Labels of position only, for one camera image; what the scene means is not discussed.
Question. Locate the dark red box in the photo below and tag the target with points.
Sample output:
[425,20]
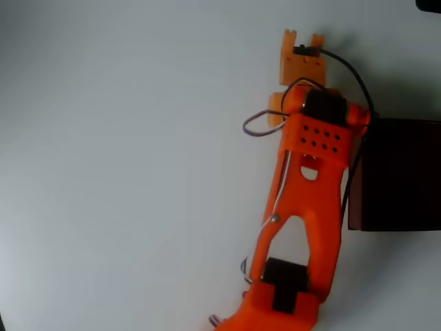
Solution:
[403,176]

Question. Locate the small black camera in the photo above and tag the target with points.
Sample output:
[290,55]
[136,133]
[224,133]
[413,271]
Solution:
[306,50]

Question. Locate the black object at corner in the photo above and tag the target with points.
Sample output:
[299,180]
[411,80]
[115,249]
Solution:
[430,5]

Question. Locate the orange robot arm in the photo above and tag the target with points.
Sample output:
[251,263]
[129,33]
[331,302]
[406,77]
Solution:
[310,207]

